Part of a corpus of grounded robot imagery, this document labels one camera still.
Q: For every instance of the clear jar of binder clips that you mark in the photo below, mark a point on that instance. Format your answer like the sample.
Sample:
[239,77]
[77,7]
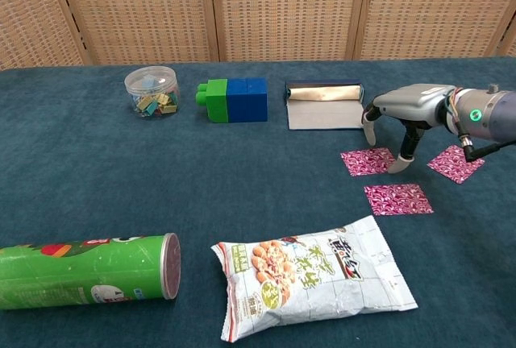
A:
[152,94]

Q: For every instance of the white snack bag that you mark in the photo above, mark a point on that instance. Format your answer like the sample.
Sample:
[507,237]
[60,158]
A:
[306,279]

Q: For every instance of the woven wooden folding screen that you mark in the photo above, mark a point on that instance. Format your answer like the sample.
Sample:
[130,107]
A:
[282,9]

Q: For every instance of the green chips can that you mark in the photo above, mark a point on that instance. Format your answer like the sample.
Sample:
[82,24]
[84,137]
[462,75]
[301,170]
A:
[80,271]

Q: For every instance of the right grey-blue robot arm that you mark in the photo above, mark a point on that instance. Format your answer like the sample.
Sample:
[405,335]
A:
[492,116]

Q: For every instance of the blue felt table cover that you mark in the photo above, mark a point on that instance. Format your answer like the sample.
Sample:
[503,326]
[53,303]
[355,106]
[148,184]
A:
[121,183]

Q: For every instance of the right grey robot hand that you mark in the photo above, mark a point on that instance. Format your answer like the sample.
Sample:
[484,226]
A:
[415,104]

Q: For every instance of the pink patterned card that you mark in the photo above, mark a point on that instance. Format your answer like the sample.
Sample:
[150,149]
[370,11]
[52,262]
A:
[363,161]
[399,200]
[453,164]

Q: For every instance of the blue building block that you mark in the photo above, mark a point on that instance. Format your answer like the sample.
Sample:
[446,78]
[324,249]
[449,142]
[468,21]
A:
[248,100]

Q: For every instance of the green building block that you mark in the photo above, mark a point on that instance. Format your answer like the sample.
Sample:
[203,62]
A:
[215,102]

